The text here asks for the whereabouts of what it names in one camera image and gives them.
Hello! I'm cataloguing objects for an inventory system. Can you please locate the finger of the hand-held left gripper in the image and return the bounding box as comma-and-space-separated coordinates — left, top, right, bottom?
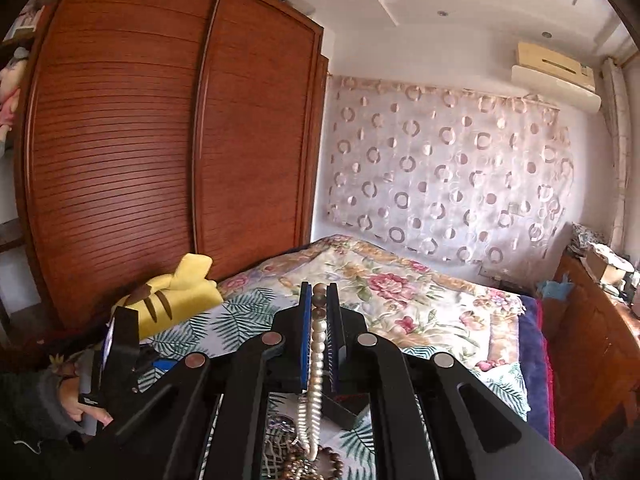
148, 355, 177, 377

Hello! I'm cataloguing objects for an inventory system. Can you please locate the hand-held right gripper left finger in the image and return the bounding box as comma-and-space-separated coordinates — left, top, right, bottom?
85, 281, 313, 480

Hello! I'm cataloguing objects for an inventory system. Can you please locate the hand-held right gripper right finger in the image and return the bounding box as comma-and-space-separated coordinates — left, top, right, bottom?
326, 283, 587, 480

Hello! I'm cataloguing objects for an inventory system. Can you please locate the white pearl necklace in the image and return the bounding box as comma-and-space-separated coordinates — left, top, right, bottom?
295, 284, 329, 462

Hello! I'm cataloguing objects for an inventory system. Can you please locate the person's left forearm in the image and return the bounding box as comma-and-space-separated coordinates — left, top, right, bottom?
0, 366, 77, 457

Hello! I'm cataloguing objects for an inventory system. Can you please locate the black jewelry box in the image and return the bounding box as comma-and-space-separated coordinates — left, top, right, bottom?
320, 392, 374, 431

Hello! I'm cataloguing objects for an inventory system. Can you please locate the person's left hand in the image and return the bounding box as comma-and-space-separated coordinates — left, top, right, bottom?
57, 379, 114, 427

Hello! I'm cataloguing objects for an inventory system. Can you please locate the yellow plush toy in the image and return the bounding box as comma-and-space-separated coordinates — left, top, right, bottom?
110, 252, 224, 341

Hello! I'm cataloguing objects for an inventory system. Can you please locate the floral quilt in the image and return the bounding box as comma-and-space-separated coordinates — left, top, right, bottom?
140, 235, 531, 480

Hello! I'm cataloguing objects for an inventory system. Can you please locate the brown wooden wardrobe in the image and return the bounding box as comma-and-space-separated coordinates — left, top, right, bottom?
12, 0, 331, 347

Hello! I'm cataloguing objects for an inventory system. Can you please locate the blue blanket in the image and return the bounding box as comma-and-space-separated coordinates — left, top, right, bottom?
517, 295, 557, 447

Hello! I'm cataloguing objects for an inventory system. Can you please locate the circle patterned sheer curtain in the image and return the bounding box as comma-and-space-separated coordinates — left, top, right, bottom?
322, 75, 576, 267

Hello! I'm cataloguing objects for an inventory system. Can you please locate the blue cloth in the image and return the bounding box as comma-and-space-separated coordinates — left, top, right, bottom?
537, 272, 574, 302

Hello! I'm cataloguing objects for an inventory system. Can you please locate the brown wooden dresser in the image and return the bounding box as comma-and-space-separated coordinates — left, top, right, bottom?
537, 250, 640, 472

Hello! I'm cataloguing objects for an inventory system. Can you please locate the patterned cloth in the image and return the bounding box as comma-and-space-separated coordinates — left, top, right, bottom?
571, 222, 612, 257

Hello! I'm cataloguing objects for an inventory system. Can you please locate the pink plush doll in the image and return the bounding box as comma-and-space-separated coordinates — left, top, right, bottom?
0, 45, 24, 157

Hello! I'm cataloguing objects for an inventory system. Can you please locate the white object on wardrobe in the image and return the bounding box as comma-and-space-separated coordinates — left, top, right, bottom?
280, 0, 317, 17

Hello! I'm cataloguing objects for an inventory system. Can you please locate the white insulated pipe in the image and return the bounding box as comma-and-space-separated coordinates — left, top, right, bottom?
602, 57, 632, 256

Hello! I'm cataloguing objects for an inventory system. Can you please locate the silver metal chain jewelry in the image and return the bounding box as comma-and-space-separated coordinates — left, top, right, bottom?
267, 409, 307, 480

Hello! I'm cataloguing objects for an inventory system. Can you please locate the brown bead bracelet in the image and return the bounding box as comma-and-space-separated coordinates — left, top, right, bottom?
280, 447, 352, 480

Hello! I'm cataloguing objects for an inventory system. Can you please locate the wall air conditioner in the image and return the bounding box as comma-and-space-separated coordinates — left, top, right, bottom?
510, 40, 604, 114

